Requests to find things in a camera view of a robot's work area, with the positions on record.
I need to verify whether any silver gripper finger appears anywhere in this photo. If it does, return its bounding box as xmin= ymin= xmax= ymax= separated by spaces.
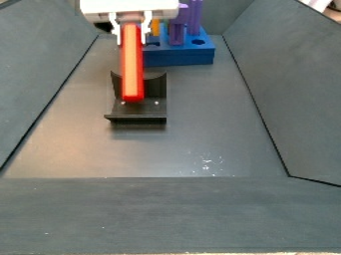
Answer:
xmin=108 ymin=12 xmax=122 ymax=46
xmin=142 ymin=11 xmax=154 ymax=45

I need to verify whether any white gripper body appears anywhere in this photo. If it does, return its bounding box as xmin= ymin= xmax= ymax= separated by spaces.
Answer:
xmin=80 ymin=0 xmax=179 ymax=22

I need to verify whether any red hexagon prism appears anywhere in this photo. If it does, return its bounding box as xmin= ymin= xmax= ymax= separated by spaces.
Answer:
xmin=122 ymin=23 xmax=144 ymax=103

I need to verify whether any yellow rectangular block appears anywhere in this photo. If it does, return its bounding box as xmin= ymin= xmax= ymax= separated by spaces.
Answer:
xmin=151 ymin=19 xmax=160 ymax=37

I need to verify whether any purple pentagon peg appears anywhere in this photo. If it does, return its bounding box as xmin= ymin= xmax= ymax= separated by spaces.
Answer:
xmin=168 ymin=3 xmax=189 ymax=46

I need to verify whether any purple star peg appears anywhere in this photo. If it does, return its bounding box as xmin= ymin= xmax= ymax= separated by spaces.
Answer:
xmin=186 ymin=0 xmax=203 ymax=36

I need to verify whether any blue shape sorter base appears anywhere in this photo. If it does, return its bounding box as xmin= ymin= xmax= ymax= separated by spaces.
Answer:
xmin=143 ymin=25 xmax=215 ymax=67

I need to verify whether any black curved cradle stand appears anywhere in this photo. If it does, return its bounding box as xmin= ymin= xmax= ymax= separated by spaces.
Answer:
xmin=104 ymin=72 xmax=167 ymax=125

